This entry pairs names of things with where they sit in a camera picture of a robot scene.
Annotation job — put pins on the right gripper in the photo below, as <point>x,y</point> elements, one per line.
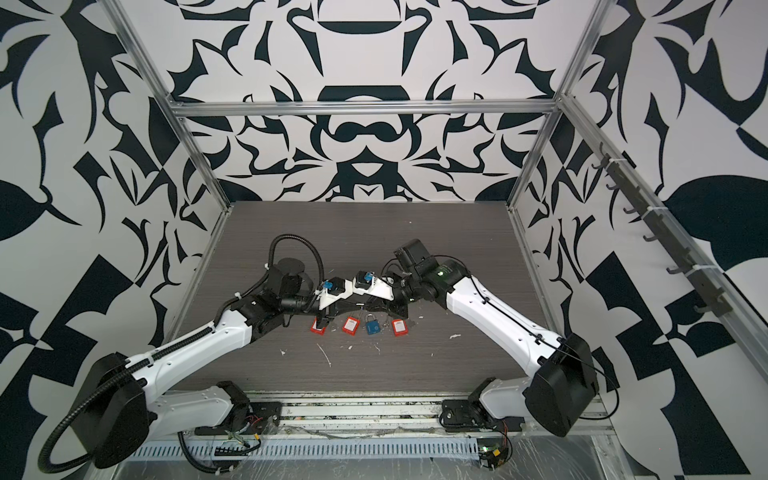
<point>387,305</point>

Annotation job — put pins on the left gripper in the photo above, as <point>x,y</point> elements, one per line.
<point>328,314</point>

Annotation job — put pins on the red padlock long shackle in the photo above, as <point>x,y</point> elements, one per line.
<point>351,325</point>

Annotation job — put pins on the blue padlock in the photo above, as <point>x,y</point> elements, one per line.
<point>371,324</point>

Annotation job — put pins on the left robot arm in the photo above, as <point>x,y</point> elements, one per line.
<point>126,401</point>

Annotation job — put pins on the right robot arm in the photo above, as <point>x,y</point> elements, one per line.
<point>560,379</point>

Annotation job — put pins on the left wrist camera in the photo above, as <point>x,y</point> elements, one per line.
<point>334,290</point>

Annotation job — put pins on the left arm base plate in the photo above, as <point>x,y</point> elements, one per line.
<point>258,418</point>

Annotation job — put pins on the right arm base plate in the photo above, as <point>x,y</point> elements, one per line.
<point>470,416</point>

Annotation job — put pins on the white cable duct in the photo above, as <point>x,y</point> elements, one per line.
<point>273,449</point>

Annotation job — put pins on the wall hook rack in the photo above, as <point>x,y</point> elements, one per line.
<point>664,229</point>

